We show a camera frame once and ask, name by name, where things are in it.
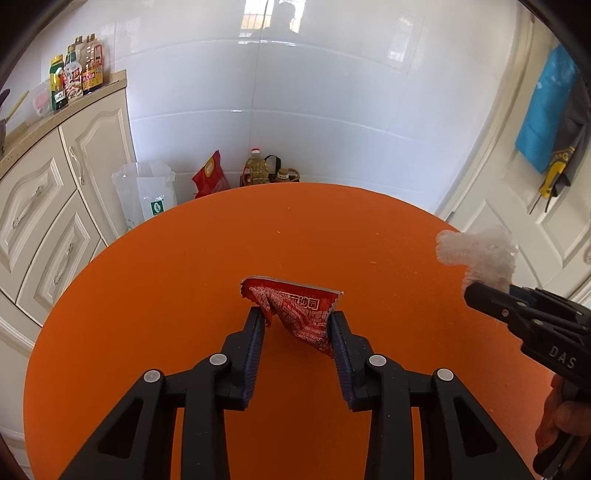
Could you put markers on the white plastic bag green logo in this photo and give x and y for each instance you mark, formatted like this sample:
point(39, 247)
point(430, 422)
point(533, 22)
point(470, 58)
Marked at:
point(147, 194)

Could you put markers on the wooden spatula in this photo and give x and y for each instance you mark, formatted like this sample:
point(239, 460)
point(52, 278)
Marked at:
point(18, 107)

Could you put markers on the blue apron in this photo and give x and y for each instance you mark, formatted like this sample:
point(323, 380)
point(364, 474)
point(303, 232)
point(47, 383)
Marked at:
point(545, 110)

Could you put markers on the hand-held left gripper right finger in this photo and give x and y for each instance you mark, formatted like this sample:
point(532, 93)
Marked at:
point(344, 364)

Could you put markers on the red bag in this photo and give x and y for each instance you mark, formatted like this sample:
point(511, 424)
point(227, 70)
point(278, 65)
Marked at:
point(211, 177)

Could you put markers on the clear plastic wrap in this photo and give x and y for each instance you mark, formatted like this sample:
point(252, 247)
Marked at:
point(485, 258)

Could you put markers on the cooking oil bottle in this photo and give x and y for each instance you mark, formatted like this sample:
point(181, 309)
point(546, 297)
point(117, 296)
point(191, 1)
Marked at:
point(256, 168)

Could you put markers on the red sauce packet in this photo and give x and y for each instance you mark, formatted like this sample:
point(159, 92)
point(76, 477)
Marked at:
point(295, 318)

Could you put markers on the white panel door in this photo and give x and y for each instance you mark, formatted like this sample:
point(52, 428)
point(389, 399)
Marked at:
point(508, 194)

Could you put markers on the grey apron yellow trim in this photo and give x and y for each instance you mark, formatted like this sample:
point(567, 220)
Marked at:
point(575, 134)

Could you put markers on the brown glass jar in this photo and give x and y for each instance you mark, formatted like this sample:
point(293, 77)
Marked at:
point(282, 175)

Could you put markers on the tall dark bottle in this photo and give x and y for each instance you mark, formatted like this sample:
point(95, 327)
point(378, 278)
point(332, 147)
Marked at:
point(72, 50)

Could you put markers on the green bottle yellow cap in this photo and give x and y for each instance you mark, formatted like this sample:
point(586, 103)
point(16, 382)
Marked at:
point(57, 85)

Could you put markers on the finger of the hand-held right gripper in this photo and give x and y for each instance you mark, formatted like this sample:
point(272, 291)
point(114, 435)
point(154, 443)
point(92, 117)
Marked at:
point(494, 304)
point(545, 302)

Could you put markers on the person's right hand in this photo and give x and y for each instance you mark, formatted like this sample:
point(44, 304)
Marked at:
point(563, 420)

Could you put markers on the cream kitchen base cabinet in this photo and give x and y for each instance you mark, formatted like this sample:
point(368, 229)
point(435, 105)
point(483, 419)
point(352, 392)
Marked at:
point(55, 184)

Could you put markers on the clear plastic container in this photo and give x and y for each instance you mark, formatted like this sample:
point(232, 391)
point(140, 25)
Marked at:
point(41, 99)

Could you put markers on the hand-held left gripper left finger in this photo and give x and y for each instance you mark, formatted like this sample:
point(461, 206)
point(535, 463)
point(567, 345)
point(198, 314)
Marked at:
point(251, 364)

